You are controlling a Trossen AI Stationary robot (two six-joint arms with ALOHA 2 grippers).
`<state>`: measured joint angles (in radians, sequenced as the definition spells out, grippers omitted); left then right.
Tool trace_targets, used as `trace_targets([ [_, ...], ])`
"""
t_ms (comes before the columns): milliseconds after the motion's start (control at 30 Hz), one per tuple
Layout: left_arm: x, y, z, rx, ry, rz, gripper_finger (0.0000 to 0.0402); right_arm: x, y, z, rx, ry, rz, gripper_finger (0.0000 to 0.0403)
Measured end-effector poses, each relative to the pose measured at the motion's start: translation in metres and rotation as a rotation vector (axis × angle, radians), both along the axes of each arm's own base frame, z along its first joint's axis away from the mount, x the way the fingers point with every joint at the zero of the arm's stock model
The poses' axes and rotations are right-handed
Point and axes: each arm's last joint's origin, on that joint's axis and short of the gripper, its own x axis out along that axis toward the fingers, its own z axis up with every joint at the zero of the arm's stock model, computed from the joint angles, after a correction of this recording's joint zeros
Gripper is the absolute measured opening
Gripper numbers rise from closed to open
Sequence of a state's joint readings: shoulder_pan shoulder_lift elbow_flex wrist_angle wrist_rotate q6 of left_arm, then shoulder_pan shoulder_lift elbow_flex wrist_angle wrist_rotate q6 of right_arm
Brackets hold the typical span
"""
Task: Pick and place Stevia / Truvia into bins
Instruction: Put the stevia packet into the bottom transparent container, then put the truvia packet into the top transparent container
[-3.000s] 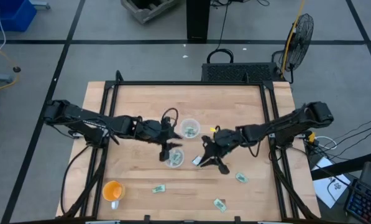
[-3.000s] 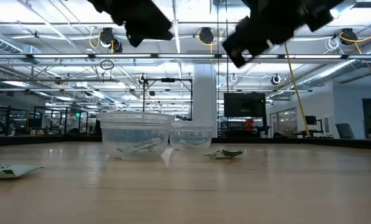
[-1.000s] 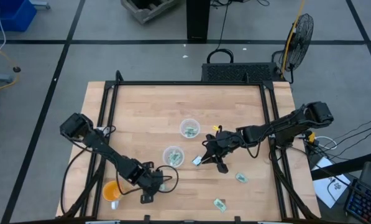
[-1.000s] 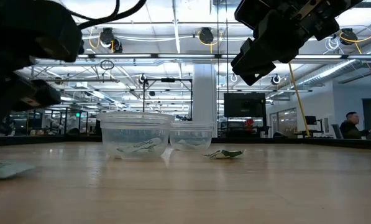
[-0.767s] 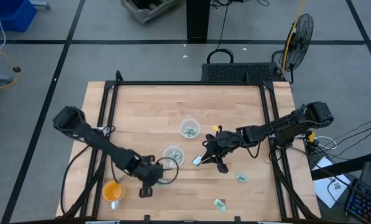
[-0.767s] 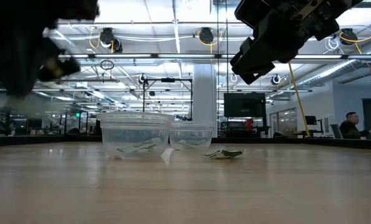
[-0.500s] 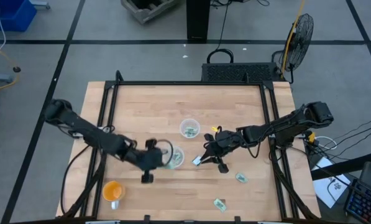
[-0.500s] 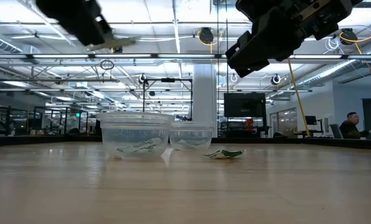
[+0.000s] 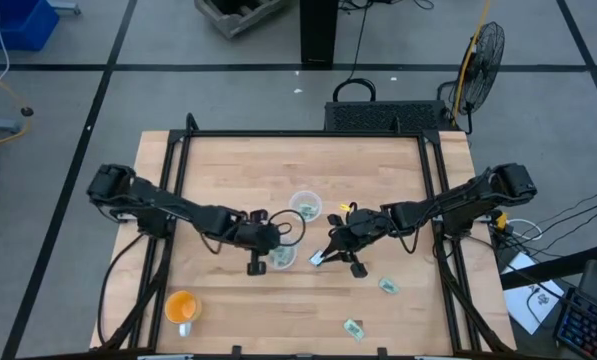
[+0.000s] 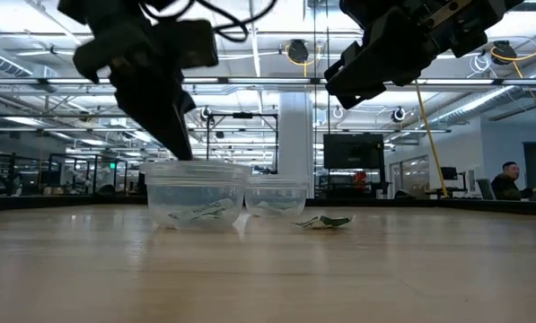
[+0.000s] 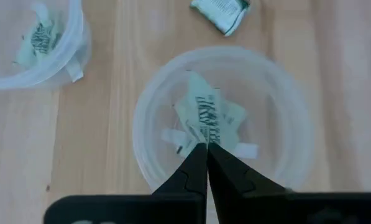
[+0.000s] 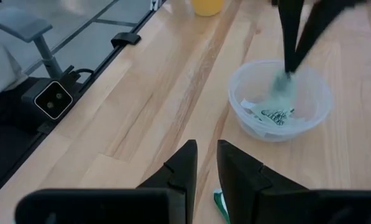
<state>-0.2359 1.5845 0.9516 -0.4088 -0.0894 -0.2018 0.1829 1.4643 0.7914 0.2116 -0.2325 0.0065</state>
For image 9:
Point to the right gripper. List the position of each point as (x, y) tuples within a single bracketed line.
[(365, 227)]

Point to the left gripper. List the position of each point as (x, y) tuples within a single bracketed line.
[(260, 236)]

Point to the green white sweetener packet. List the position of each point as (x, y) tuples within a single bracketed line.
[(316, 258), (308, 210), (280, 258), (389, 286), (353, 329)]

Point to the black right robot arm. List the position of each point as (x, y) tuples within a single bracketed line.
[(458, 200)]

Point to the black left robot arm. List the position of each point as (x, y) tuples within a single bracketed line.
[(178, 205)]

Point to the yellow gripper clip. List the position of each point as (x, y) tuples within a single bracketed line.
[(345, 206)]

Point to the clear plastic container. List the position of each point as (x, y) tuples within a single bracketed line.
[(298, 197), (291, 263)]

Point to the orange mug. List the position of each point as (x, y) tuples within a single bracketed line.
[(180, 307)]

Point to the black perforated computer case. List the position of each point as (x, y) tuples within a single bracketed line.
[(383, 116)]

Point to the yellow plug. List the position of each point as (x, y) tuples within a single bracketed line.
[(500, 220)]

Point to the white paper sheet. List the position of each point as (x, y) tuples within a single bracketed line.
[(523, 300)]

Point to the black upright box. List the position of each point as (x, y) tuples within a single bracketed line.
[(319, 30)]

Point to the black floor fan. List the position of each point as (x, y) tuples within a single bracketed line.
[(479, 67)]

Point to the grey foam packaging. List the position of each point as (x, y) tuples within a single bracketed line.
[(228, 20)]

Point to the backlit black keyboard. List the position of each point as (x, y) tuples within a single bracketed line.
[(585, 325)]

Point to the blue plastic bin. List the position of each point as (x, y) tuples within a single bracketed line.
[(15, 25)]

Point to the black aluminium table frame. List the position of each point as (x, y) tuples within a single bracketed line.
[(303, 134)]

